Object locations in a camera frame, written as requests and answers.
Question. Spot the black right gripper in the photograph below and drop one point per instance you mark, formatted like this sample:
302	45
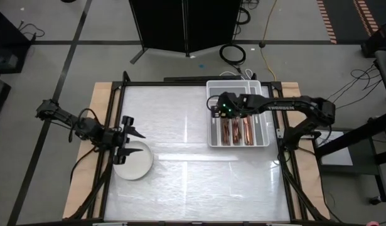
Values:
243	105

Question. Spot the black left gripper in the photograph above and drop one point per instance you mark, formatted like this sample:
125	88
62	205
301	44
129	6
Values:
123	138

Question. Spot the small copper spoon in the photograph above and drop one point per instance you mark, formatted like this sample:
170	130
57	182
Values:
222	125

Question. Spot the copper knife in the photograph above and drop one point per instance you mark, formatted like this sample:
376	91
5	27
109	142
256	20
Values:
245	132
250	128
248	138

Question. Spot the white plastic cutlery tray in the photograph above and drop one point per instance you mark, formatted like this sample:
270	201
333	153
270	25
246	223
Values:
258	132

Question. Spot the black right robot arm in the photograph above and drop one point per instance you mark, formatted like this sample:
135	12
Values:
293	108

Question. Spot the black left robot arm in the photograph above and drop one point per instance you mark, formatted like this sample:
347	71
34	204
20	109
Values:
86	128

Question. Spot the white round plate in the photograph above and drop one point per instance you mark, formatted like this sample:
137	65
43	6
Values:
139	164

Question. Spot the black flat bar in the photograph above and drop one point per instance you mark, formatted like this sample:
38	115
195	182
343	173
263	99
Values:
202	78

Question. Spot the black folding partition screen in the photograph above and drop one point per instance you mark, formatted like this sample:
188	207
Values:
161	25

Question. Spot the white sheet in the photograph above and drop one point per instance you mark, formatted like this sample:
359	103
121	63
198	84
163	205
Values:
337	157

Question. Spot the black mat striped edge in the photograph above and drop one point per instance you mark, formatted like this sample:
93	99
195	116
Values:
343	19
368	12

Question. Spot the grey side table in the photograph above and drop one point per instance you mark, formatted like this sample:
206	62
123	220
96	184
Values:
365	164

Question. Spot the black cabinet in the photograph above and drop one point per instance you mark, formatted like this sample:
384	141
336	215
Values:
6	34

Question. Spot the black aluminium stand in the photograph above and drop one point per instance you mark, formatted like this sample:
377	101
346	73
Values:
385	72

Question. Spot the black equipment case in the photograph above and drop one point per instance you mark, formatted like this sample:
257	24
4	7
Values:
379	40

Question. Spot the black caster wheel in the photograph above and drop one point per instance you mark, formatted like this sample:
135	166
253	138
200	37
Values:
375	200

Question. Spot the pink object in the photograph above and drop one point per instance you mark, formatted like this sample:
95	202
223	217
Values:
373	223

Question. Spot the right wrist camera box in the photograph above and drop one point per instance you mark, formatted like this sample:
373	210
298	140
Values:
227	100

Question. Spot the black table frame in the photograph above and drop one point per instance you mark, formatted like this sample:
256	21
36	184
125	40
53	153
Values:
167	83

